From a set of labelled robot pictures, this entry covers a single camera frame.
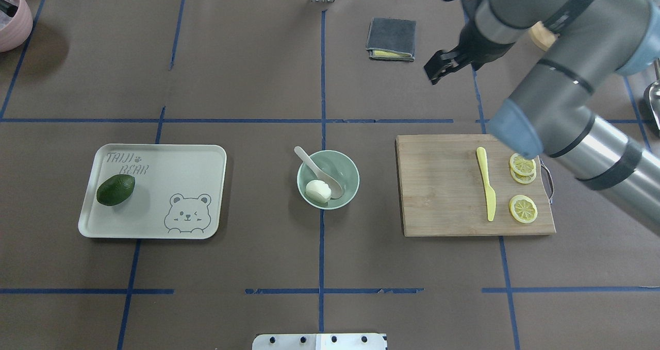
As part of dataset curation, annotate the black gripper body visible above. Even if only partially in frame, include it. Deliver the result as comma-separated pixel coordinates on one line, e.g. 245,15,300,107
440,15,516,72

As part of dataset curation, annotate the beige plastic spoon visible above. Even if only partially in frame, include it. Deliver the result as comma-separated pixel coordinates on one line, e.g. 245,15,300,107
294,146,344,199

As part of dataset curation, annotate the white steamed bun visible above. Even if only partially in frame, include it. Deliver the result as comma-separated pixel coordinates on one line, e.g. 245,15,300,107
305,179,332,204

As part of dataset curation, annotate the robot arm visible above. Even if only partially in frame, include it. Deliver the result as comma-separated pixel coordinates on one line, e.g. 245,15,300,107
424,0,659,234

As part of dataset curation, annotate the light green bowl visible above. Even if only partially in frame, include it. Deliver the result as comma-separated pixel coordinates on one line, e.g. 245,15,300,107
296,150,360,210

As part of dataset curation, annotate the pink bowl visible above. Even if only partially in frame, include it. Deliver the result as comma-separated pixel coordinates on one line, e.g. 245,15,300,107
1,0,33,53

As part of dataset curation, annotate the grey folded cloth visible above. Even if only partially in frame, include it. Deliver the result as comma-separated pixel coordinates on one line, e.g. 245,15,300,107
366,18,417,60

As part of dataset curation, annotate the wooden mug tree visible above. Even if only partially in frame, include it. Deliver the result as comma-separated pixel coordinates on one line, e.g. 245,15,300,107
528,22,558,52

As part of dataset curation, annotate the yellow sponge cloth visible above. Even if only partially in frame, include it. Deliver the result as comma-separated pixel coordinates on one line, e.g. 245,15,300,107
370,50,415,62

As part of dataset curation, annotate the bamboo cutting board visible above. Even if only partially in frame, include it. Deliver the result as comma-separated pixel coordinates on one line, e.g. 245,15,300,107
395,134,556,237

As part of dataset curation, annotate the lemon slice upper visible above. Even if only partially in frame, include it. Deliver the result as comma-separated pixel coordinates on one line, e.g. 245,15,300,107
509,153,537,176

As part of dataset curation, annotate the lemon slice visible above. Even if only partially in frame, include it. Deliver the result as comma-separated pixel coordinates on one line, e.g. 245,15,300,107
509,194,538,224
509,153,537,176
510,170,537,184

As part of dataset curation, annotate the lemon slice lower back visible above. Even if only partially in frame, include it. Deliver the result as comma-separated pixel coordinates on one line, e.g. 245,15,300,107
510,170,537,184

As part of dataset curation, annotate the yellow plastic knife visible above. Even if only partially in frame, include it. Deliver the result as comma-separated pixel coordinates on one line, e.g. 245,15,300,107
475,146,497,222

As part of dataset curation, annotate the lemon slice lower front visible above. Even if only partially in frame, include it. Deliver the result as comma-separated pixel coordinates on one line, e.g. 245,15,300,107
509,194,538,224

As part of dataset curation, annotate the metal scoop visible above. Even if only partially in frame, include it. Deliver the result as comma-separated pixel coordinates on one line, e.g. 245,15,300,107
643,58,659,137

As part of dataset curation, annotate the beige bear tray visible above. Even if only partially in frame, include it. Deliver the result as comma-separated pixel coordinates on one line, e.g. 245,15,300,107
78,143,227,239

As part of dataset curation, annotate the green avocado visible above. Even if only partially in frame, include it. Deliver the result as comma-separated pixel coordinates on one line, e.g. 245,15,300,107
96,174,135,206

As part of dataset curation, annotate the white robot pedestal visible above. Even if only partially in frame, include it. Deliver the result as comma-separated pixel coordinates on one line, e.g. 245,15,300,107
252,332,388,349

